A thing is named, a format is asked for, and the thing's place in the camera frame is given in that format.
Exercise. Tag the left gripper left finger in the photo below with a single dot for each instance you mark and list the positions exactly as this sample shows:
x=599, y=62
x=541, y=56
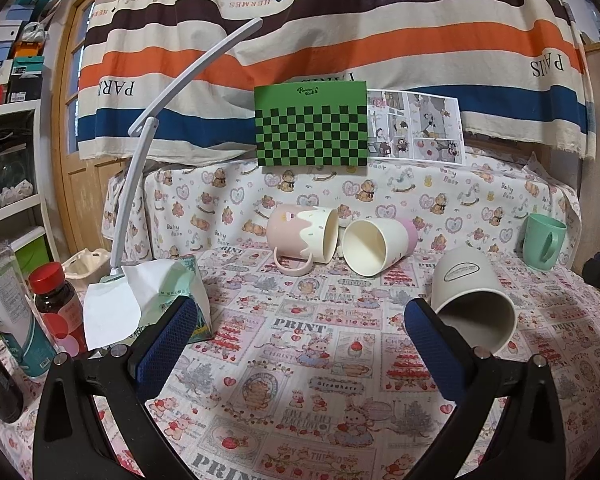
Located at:
x=69, y=439

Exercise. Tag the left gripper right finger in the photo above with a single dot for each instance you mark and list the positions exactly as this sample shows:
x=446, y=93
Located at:
x=529, y=440

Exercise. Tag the white mug with oval logo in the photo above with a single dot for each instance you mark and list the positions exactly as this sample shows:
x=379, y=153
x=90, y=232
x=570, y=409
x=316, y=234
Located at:
x=467, y=295

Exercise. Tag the cream cup with pink base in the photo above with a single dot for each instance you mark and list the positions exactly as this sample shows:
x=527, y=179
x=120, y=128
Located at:
x=371, y=246

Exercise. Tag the mint green plastic mug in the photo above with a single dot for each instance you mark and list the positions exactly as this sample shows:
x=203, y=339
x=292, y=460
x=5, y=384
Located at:
x=543, y=238

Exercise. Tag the red cap dark bottle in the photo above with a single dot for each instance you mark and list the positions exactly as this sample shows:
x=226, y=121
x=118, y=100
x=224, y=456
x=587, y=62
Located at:
x=60, y=307

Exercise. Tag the green tissue pack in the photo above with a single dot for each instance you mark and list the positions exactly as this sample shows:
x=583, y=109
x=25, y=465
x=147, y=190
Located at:
x=120, y=306

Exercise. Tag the clear pump sanitizer bottle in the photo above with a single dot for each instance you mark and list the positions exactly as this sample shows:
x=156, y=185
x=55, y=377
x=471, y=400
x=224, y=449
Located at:
x=19, y=327

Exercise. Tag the cream plastic holder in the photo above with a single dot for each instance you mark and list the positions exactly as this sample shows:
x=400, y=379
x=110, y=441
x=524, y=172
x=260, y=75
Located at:
x=87, y=267

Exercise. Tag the comic strip printed card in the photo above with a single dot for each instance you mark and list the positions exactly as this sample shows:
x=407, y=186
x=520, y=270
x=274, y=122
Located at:
x=420, y=127

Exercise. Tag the striped Hermes Paris fabric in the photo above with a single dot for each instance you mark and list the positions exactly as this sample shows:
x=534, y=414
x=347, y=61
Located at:
x=516, y=67

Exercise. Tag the wooden door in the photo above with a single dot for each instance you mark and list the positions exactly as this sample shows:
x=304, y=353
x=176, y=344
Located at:
x=80, y=185

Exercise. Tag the printed bear tablecloth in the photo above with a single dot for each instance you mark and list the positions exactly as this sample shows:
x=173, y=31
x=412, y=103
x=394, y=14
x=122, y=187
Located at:
x=313, y=377

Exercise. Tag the white shelf unit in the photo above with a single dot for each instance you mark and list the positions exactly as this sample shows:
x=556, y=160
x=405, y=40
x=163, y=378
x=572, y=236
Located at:
x=24, y=218

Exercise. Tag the pink cream drip mug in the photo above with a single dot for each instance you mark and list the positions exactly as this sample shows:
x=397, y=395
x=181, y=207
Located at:
x=301, y=237

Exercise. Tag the green black checkered box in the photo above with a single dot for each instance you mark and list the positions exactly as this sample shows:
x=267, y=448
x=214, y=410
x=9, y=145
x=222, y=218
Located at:
x=311, y=123

